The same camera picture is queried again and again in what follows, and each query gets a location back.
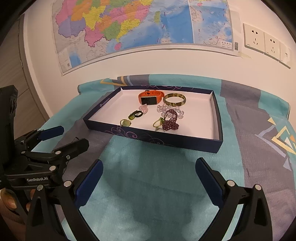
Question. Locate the brown wooden door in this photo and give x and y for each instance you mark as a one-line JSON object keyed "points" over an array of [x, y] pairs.
{"points": [[30, 112]]}

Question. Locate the white wall socket middle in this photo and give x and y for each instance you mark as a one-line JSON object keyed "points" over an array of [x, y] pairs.
{"points": [[272, 46]]}

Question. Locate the black ring green stone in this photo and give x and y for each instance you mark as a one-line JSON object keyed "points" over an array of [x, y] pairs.
{"points": [[131, 116]]}

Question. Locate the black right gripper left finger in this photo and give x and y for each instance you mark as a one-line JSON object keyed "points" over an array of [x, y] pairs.
{"points": [[43, 221]]}

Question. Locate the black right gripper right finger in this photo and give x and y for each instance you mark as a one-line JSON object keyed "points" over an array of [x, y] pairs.
{"points": [[254, 222]]}

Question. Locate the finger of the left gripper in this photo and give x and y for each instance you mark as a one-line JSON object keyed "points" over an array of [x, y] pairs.
{"points": [[64, 154], [43, 135]]}

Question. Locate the gold ring pale stone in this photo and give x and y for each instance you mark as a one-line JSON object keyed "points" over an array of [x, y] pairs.
{"points": [[125, 122]]}

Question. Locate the teal grey patterned bedsheet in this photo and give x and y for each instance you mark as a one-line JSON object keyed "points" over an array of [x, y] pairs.
{"points": [[152, 192]]}

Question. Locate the white wall switch right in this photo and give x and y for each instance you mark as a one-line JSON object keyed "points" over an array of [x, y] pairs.
{"points": [[285, 55]]}

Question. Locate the white wall socket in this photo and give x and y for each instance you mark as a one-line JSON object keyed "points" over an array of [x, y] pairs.
{"points": [[253, 38], [272, 46]]}

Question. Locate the person's left hand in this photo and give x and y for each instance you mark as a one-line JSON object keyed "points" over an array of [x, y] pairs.
{"points": [[8, 206]]}

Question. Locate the white wall socket left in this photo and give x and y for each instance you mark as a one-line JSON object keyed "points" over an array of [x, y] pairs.
{"points": [[253, 38]]}

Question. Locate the orange smart watch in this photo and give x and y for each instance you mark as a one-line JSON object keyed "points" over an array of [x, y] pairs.
{"points": [[150, 97]]}

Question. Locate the tortoiseshell bangle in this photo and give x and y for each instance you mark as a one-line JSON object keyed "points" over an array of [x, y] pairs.
{"points": [[174, 99]]}

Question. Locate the colourful wall map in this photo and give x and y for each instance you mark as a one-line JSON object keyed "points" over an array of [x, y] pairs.
{"points": [[90, 31]]}

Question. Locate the navy tray box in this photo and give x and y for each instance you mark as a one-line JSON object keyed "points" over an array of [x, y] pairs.
{"points": [[196, 125]]}

